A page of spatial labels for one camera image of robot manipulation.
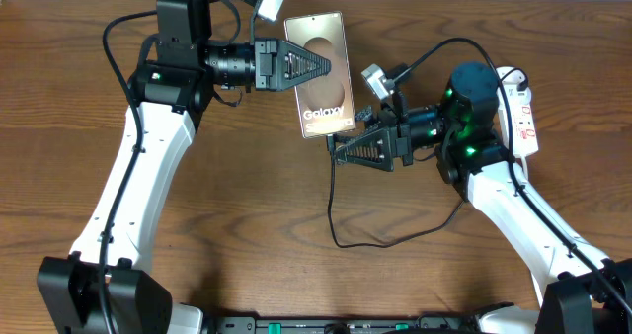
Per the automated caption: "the gold Galaxy smartphone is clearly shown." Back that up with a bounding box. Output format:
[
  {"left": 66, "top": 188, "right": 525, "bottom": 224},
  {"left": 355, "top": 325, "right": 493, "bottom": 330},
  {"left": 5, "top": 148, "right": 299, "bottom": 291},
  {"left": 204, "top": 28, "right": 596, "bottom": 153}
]
[{"left": 284, "top": 11, "right": 356, "bottom": 138}]

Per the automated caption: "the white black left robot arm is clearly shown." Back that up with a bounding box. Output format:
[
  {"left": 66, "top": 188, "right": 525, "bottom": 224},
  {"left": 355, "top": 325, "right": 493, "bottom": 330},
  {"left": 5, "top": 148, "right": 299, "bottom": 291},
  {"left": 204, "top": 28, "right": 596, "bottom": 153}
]
[{"left": 37, "top": 0, "right": 332, "bottom": 333}]

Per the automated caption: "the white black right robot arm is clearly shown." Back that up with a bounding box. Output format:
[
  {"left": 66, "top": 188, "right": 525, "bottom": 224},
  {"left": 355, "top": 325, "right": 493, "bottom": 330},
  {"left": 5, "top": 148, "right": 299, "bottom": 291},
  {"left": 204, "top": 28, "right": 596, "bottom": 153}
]
[{"left": 327, "top": 62, "right": 631, "bottom": 333}]

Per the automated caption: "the white power strip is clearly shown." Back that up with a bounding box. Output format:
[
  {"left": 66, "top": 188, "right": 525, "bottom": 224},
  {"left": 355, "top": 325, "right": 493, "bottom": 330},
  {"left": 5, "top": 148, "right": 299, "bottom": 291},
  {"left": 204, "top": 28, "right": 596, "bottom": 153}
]
[{"left": 496, "top": 66, "right": 539, "bottom": 159}]

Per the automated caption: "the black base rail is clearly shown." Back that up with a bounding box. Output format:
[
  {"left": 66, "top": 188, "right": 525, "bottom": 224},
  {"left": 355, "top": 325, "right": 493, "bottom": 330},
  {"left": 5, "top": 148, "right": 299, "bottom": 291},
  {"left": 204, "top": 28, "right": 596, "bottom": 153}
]
[{"left": 201, "top": 316, "right": 481, "bottom": 334}]

